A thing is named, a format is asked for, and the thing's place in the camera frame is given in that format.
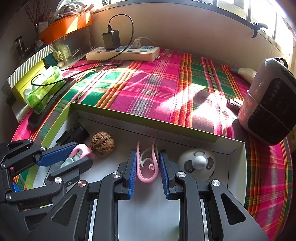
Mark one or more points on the pink ear hook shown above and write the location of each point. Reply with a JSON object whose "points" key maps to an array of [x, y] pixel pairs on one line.
{"points": [[148, 163]]}

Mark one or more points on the pink case with green disc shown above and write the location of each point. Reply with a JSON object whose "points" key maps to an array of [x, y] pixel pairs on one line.
{"points": [[79, 152]]}

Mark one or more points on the black charger adapter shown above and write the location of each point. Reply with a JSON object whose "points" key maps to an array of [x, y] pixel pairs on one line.
{"points": [[111, 39]]}

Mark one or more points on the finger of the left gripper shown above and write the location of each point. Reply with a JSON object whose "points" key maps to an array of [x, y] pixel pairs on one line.
{"points": [[56, 183], [18, 156]]}

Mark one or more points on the white panda face toy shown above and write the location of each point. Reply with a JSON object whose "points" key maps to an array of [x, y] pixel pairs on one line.
{"points": [[199, 163]]}

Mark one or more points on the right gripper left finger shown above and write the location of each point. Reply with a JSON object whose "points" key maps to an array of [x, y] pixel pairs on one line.
{"points": [[90, 210]]}

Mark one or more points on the black smartphone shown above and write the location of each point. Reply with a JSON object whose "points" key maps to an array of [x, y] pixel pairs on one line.
{"points": [[49, 104]]}

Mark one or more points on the orange tray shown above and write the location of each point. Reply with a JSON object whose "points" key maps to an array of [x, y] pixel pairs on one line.
{"points": [[65, 26]]}

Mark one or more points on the black folding knife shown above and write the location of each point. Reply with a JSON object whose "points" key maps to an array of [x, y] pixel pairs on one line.
{"points": [[77, 134]]}

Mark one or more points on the black window latch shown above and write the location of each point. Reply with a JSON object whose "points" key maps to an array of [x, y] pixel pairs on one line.
{"points": [[257, 27]]}

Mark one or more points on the plaid pink green tablecloth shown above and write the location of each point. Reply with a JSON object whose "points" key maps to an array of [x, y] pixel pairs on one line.
{"points": [[193, 92]]}

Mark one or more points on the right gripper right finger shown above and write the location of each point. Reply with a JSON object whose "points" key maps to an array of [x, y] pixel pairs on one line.
{"points": [[206, 209]]}

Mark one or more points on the pink black mini heater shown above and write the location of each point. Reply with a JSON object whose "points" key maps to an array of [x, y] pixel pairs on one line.
{"points": [[268, 110]]}

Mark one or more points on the yellow green box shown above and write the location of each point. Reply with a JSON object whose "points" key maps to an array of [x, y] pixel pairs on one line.
{"points": [[25, 81]]}

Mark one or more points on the green tissue pack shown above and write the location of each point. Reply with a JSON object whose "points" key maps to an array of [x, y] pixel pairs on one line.
{"points": [[42, 88]]}

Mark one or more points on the brown carved walnut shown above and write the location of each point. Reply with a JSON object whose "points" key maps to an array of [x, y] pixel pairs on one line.
{"points": [[102, 144]]}

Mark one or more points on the white shallow cardboard box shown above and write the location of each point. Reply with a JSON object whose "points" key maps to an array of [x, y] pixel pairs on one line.
{"points": [[149, 215]]}

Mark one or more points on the striped white box lid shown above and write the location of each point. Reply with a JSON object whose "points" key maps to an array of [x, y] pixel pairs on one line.
{"points": [[29, 64]]}

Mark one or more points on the white power strip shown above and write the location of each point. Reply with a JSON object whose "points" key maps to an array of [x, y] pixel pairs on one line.
{"points": [[144, 53]]}

